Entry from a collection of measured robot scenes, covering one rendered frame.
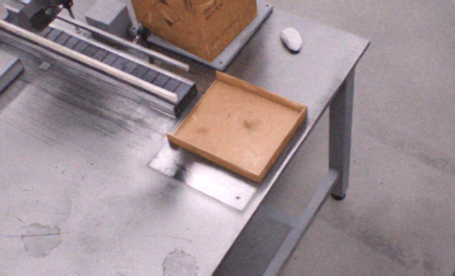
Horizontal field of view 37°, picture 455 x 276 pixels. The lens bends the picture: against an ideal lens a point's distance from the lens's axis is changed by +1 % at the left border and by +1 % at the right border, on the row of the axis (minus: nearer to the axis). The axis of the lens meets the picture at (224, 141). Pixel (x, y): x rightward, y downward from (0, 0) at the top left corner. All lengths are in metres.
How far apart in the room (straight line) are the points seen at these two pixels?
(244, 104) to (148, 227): 0.46
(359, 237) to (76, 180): 1.19
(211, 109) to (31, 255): 0.63
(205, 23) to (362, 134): 1.18
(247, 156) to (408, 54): 1.54
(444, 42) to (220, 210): 1.81
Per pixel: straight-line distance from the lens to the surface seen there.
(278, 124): 1.86
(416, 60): 3.17
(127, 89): 1.97
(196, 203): 1.74
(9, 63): 2.18
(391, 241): 2.62
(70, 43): 2.16
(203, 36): 1.94
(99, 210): 1.80
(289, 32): 2.05
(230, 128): 1.86
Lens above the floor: 2.30
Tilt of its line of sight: 53 degrees down
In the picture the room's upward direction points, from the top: 11 degrees counter-clockwise
